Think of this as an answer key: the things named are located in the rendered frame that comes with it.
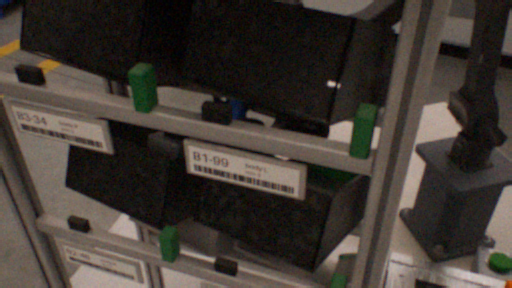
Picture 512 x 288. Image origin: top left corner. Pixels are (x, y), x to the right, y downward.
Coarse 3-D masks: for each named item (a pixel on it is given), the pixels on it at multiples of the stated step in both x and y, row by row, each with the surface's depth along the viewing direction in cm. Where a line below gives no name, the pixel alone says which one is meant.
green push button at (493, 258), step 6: (498, 252) 88; (492, 258) 87; (498, 258) 87; (504, 258) 87; (510, 258) 87; (492, 264) 86; (498, 264) 86; (504, 264) 86; (510, 264) 86; (498, 270) 86; (504, 270) 85; (510, 270) 86
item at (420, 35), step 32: (416, 0) 23; (448, 0) 23; (416, 32) 25; (416, 64) 26; (0, 96) 41; (128, 96) 59; (416, 96) 26; (0, 128) 42; (384, 128) 28; (416, 128) 27; (0, 160) 43; (384, 160) 29; (32, 192) 47; (384, 192) 31; (32, 224) 48; (384, 224) 32; (32, 256) 51; (384, 256) 34
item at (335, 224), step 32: (288, 160) 67; (224, 192) 46; (256, 192) 45; (320, 192) 42; (352, 192) 48; (224, 224) 47; (256, 224) 45; (288, 224) 44; (320, 224) 42; (352, 224) 53; (288, 256) 44; (320, 256) 44
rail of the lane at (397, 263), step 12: (396, 264) 88; (408, 264) 87; (420, 264) 87; (432, 264) 87; (384, 276) 93; (420, 276) 85; (432, 276) 85; (444, 276) 86; (456, 276) 85; (468, 276) 85; (480, 276) 85
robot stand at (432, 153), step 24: (432, 144) 98; (432, 168) 94; (456, 168) 93; (504, 168) 93; (432, 192) 97; (456, 192) 88; (480, 192) 90; (408, 216) 108; (432, 216) 99; (456, 216) 94; (480, 216) 96; (432, 240) 101; (456, 240) 99; (480, 240) 101
